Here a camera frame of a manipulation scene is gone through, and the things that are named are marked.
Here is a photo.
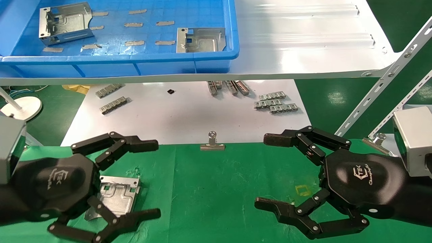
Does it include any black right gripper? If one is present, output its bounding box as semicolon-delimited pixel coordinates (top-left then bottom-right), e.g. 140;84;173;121
254;126;409;240

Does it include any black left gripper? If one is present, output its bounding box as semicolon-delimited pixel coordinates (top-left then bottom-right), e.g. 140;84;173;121
12;132;162;243

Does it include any galvanized sheet metal bracket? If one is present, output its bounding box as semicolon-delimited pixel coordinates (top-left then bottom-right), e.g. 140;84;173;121
176;27;226;54
39;2;95;46
84;175;141;221

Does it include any silver binder clip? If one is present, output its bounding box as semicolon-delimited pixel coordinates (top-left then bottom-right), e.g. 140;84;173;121
362;133;394;155
200;131;226;151

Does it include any green table cloth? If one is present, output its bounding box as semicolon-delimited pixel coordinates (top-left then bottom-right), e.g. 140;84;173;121
0;140;432;243

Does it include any yellow plastic bag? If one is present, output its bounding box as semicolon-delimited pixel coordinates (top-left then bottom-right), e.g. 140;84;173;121
62;84;91;95

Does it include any blue plastic bin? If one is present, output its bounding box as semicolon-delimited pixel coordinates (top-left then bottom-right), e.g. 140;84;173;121
0;0;240;79

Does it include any white round-base lamp stand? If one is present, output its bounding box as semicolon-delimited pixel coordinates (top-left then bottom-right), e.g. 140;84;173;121
0;88;43;122

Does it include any white metal shelf board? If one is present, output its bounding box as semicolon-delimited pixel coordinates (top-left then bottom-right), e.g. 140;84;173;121
0;0;402;86

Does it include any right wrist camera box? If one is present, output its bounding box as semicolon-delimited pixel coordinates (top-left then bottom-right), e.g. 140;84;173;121
392;106;432;178

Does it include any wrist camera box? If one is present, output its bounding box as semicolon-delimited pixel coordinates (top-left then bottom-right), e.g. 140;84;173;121
0;115;27;185
392;106;432;178

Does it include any perforated white shelf post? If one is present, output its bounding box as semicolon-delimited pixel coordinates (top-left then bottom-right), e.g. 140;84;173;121
368;70;432;139
334;25;432;137

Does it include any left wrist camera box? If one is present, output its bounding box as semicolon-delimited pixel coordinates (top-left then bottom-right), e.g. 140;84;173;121
0;115;27;185

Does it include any blue floor cable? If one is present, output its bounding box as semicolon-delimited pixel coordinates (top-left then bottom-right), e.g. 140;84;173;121
7;85;49;94

